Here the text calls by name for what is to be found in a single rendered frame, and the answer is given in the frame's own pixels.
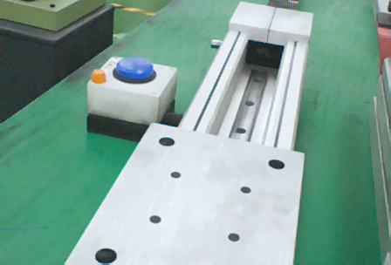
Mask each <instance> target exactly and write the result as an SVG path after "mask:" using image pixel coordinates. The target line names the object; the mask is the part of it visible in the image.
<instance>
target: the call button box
mask: <svg viewBox="0 0 391 265"><path fill-rule="evenodd" d="M122 59H123V58H118V57H112V58H110V59H109V60H108V61H107V62H106V63H105V65H103V67H102V68H101V70H102V71H104V73H105V74H106V82H105V83H101V84H96V83H93V82H92V80H91V81H89V83H88V84H87V111H88V115H87V116H86V130H87V131H89V132H94V133H102V134H105V135H110V136H114V137H120V138H123V139H130V140H136V141H139V142H140V141H141V139H142V138H143V135H145V133H146V131H147V129H148V128H149V127H150V125H151V123H156V124H159V125H165V126H173V127H176V128H177V127H178V126H179V124H180V123H181V121H182V114H180V113H174V111H175V91H176V85H177V69H176V68H174V67H168V66H164V65H156V64H152V65H153V66H154V72H153V74H152V76H149V77H148V78H139V79H134V78H125V77H123V76H121V75H120V74H118V72H117V71H116V65H117V63H118V62H119V61H120V60H122Z"/></svg>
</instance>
